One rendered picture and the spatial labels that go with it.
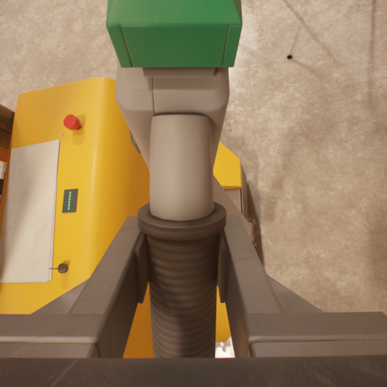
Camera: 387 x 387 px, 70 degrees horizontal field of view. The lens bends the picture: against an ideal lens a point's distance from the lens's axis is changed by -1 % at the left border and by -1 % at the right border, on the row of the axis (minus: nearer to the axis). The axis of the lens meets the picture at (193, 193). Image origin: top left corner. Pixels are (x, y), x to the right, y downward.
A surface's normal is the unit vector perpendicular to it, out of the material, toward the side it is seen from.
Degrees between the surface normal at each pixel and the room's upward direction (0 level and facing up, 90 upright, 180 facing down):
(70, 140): 0
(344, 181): 0
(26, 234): 0
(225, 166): 22
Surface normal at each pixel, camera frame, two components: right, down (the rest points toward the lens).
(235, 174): 0.11, -0.23
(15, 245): -0.27, -0.22
